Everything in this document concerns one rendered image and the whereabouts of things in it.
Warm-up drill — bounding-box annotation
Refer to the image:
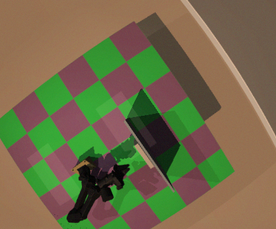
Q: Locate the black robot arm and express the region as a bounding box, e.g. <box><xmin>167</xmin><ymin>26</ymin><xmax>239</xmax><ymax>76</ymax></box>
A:
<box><xmin>67</xmin><ymin>165</ymin><xmax>114</xmax><ymax>223</ymax></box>

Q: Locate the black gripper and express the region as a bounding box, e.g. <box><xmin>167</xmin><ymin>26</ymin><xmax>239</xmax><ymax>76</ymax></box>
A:
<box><xmin>104</xmin><ymin>164</ymin><xmax>130</xmax><ymax>186</ymax></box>

